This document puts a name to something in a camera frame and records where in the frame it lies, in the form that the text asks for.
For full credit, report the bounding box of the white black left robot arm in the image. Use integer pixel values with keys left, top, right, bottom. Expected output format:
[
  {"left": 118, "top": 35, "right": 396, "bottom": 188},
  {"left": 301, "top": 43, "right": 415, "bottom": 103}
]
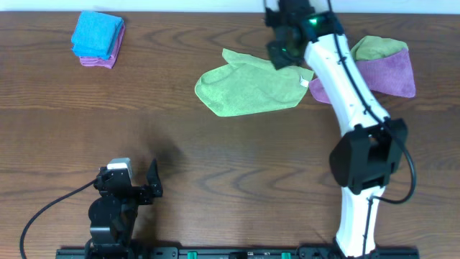
[{"left": 83, "top": 158, "right": 163, "bottom": 258}]

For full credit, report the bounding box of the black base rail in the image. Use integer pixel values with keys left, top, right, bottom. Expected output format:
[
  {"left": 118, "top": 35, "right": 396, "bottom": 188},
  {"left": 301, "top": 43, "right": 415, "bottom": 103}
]
[{"left": 55, "top": 245, "right": 420, "bottom": 259}]

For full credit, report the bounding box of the unfolded purple cloth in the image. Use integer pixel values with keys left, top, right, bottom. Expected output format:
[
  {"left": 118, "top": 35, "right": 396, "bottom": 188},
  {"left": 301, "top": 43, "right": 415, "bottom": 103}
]
[{"left": 308, "top": 47, "right": 417, "bottom": 105}]

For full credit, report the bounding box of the olive green crumpled cloth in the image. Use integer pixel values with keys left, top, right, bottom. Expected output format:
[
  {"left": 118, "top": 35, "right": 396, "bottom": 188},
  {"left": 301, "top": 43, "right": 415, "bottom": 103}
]
[{"left": 350, "top": 35, "right": 408, "bottom": 61}]

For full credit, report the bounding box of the light green cloth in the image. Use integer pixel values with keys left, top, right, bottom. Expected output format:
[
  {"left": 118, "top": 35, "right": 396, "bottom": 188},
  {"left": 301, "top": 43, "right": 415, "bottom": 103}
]
[{"left": 195, "top": 49, "right": 313, "bottom": 117}]

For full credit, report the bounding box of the folded pink cloth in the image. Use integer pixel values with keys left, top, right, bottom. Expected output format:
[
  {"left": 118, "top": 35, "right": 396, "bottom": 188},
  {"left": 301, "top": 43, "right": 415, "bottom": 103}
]
[{"left": 79, "top": 25, "right": 126, "bottom": 69}]

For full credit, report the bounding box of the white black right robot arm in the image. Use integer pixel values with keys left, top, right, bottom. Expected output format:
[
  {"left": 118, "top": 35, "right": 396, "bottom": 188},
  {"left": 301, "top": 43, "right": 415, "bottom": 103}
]
[{"left": 264, "top": 1, "right": 419, "bottom": 258}]

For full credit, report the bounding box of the folded blue cloth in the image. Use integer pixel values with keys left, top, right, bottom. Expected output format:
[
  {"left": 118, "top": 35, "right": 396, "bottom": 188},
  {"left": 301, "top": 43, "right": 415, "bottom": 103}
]
[{"left": 71, "top": 11, "right": 124, "bottom": 60}]

